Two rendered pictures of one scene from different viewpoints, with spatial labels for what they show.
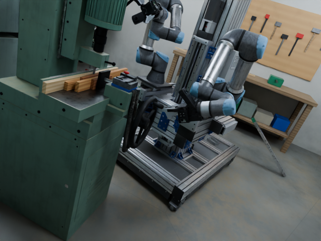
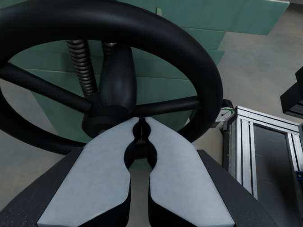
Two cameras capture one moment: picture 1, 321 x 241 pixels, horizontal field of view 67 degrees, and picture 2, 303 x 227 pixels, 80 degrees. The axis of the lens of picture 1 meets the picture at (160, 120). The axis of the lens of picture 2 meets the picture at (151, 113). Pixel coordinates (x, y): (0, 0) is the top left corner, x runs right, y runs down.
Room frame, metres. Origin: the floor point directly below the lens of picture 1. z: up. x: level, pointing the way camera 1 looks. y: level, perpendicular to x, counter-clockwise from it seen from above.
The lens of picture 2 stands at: (1.13, -0.06, 1.02)
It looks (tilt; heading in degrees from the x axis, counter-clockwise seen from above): 56 degrees down; 64
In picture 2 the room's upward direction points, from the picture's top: 13 degrees clockwise
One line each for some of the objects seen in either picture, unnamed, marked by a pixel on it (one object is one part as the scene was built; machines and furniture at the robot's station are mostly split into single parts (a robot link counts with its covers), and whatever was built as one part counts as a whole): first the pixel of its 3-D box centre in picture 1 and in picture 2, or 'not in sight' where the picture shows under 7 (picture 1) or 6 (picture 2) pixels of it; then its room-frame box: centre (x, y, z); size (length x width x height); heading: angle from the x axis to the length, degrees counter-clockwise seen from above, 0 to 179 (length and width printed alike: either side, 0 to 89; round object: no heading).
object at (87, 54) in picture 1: (93, 58); not in sight; (1.22, 0.43, 1.03); 0.14 x 0.07 x 0.09; 77
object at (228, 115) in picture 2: not in sight; (218, 111); (1.42, 0.15, 0.65); 0.06 x 0.04 x 0.08; 167
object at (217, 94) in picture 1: (222, 100); not in sight; (1.18, -0.26, 1.04); 0.11 x 0.11 x 0.08; 75
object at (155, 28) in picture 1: (158, 31); not in sight; (1.60, 0.19, 1.22); 0.11 x 0.08 x 0.11; 102
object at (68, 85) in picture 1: (101, 77); not in sight; (1.29, 0.39, 0.92); 0.59 x 0.02 x 0.04; 167
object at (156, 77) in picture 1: (156, 75); not in sight; (1.96, 0.15, 0.87); 0.15 x 0.15 x 0.10
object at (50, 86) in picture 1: (87, 77); not in sight; (1.20, 0.43, 0.92); 0.60 x 0.02 x 0.05; 167
